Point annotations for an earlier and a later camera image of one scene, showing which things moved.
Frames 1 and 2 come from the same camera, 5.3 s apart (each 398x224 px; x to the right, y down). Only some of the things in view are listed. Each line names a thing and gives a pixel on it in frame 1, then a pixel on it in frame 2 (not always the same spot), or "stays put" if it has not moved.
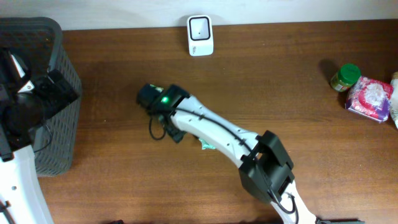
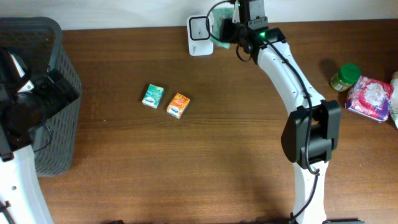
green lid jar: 346,76 stays put
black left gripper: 60,98 stays put
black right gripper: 179,134 -> 226,27
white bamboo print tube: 393,98 stays put
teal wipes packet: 206,146 -> 217,14
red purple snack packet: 370,98 stays put
